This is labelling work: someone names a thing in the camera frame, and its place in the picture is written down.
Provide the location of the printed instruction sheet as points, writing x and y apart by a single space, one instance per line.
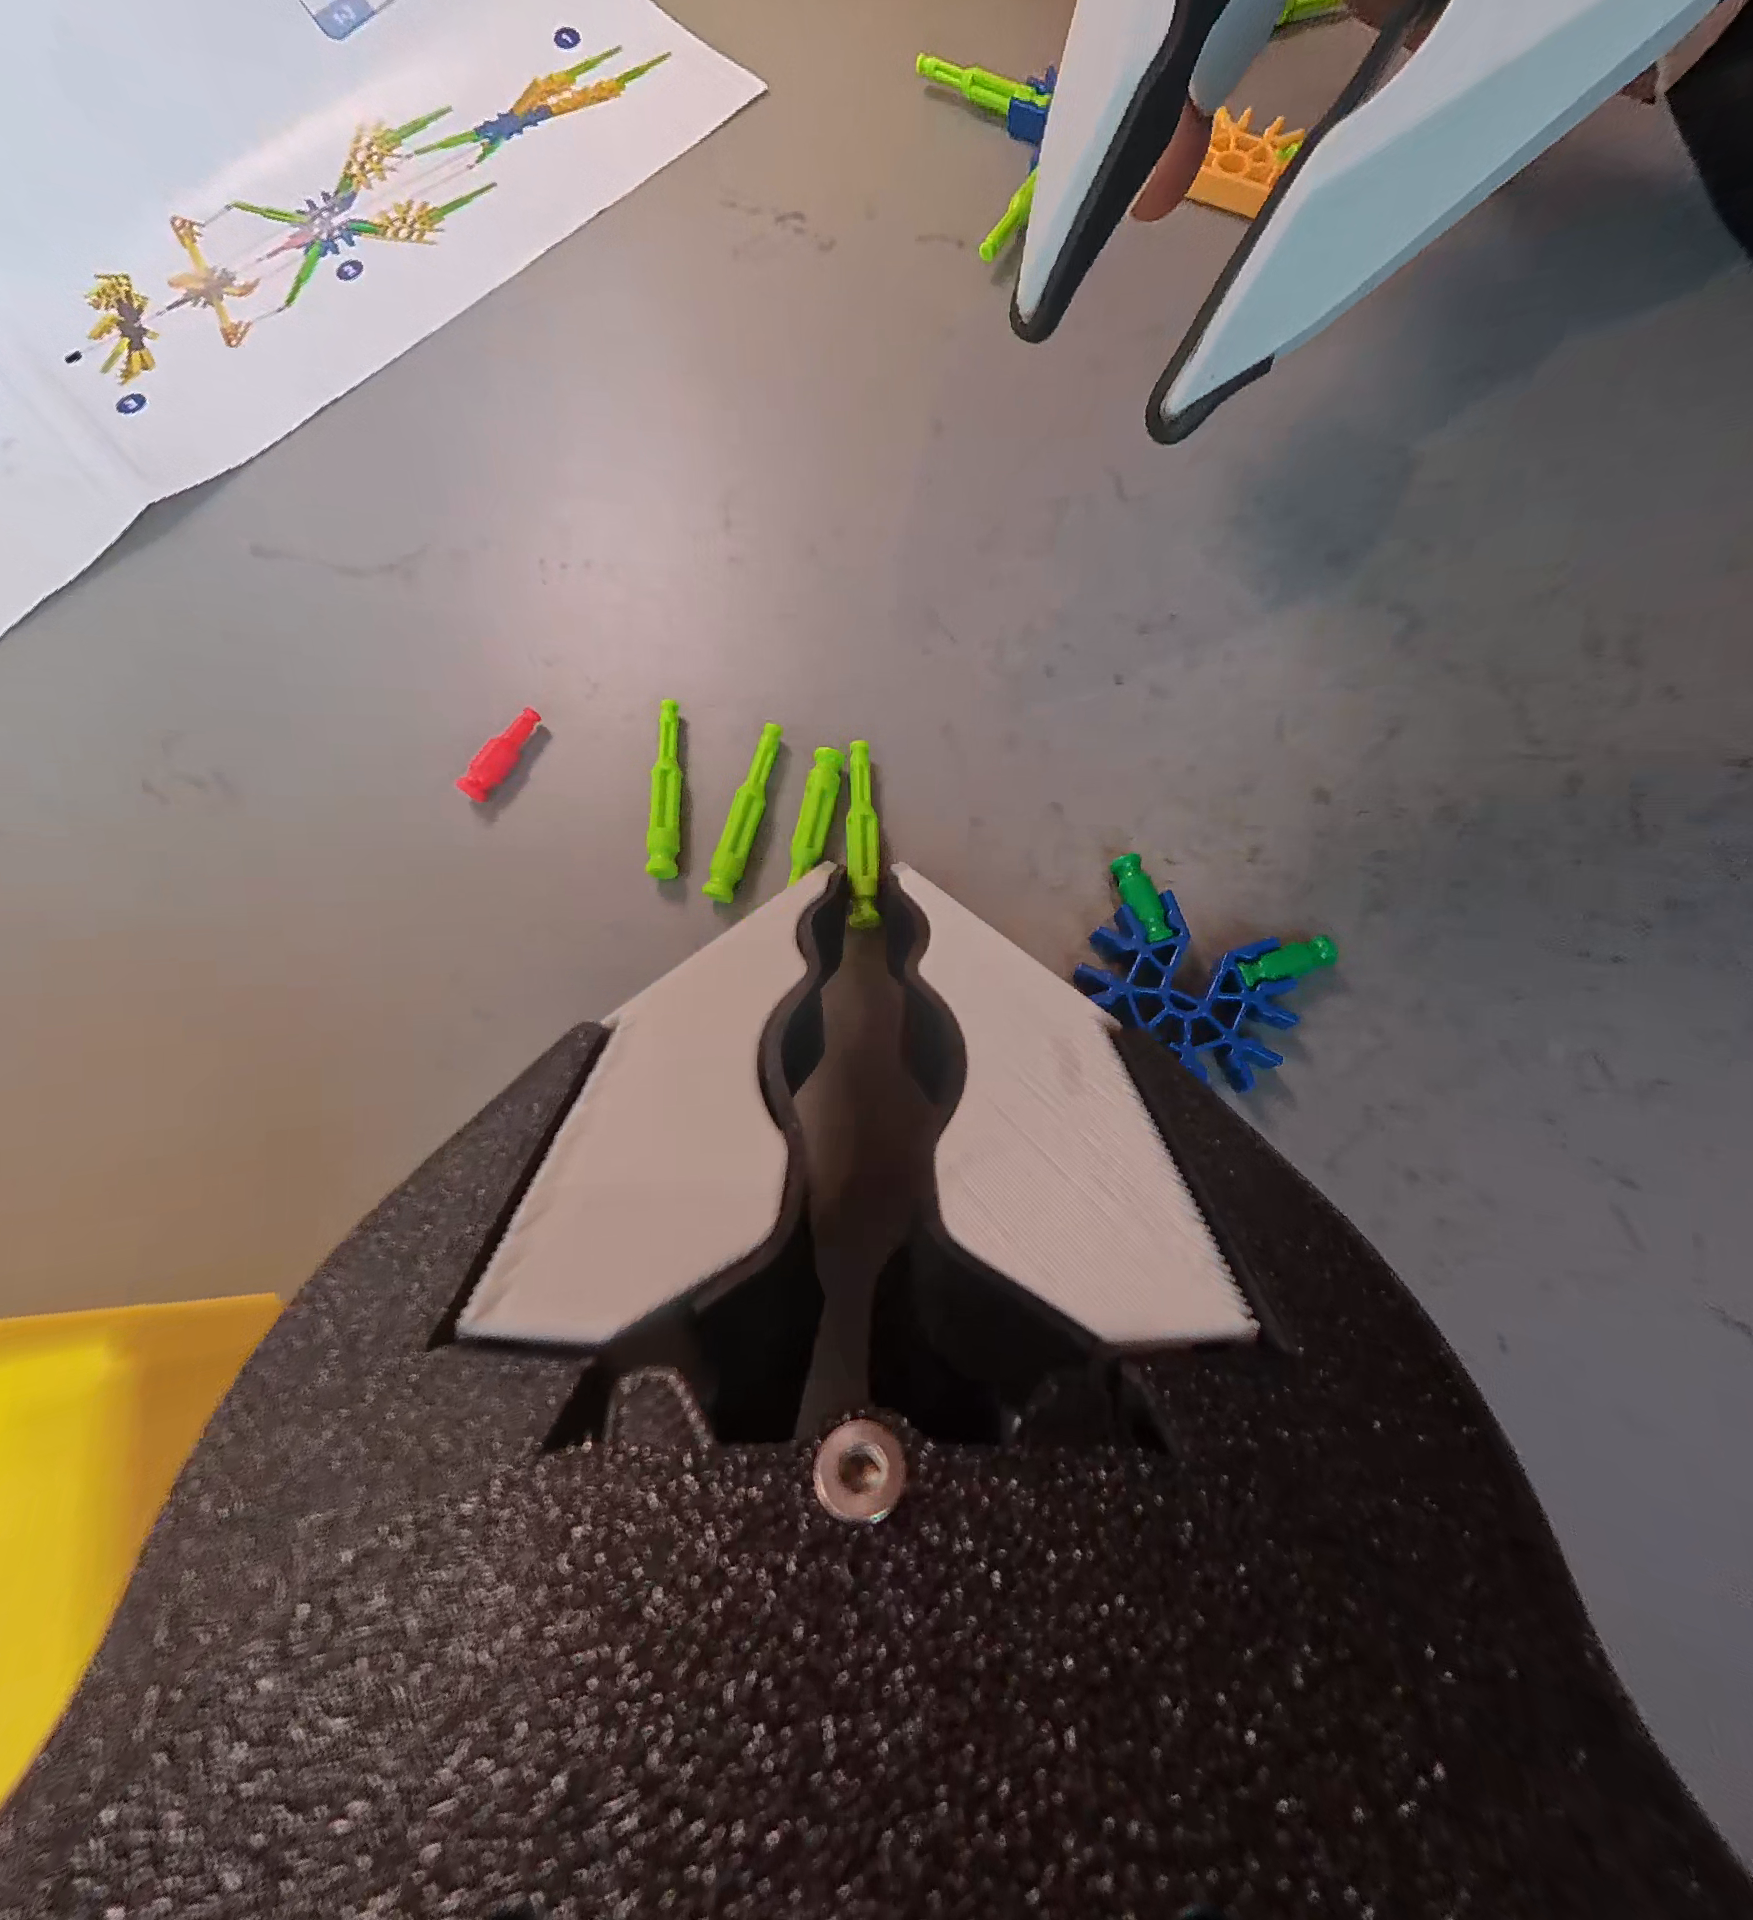
142 119

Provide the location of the yellow storage bin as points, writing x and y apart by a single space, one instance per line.
51 1425

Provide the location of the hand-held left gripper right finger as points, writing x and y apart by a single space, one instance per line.
1072 1170

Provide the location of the assembled toy model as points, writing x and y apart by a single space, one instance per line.
1244 165

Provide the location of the grey desk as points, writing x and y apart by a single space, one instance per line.
1417 677

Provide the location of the red short toy rod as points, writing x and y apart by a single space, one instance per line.
497 755

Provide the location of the light green toy rod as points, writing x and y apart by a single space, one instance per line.
815 810
746 818
862 825
663 804

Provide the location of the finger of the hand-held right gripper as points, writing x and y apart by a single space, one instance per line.
1094 136
1430 181

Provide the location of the dark green short toy rod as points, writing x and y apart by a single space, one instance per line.
1142 898
1290 960

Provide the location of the person's right hand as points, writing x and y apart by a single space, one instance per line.
1168 171

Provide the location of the blue toy connector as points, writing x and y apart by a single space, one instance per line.
1191 1013

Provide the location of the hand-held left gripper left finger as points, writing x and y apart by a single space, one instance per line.
653 1170

